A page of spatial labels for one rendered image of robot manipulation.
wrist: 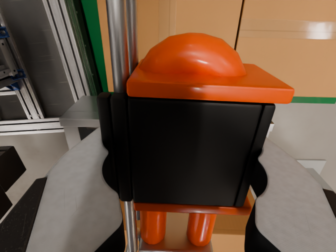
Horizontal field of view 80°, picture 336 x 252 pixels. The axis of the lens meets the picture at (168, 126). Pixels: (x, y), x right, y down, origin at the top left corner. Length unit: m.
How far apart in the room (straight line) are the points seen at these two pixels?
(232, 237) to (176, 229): 0.27
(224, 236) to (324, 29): 0.62
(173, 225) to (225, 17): 0.57
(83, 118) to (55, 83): 0.49
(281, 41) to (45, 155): 1.60
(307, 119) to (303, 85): 0.83
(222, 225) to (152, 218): 0.31
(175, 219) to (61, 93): 1.04
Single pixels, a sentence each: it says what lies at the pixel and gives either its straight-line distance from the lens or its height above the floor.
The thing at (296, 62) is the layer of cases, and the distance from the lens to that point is 0.76.
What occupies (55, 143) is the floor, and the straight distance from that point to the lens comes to 1.65.
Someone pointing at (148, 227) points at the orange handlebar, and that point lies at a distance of 0.18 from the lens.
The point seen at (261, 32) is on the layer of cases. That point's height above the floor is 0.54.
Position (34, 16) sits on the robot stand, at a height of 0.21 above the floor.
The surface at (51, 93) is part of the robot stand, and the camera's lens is 1.20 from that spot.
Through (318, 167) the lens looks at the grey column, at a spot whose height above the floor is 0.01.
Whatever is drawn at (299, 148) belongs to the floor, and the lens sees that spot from 1.72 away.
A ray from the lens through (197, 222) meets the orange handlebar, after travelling 0.17.
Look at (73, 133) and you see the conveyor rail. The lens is 0.77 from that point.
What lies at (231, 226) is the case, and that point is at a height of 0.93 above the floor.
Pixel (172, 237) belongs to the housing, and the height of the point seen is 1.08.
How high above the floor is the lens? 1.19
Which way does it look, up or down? 61 degrees down
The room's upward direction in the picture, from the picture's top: 179 degrees counter-clockwise
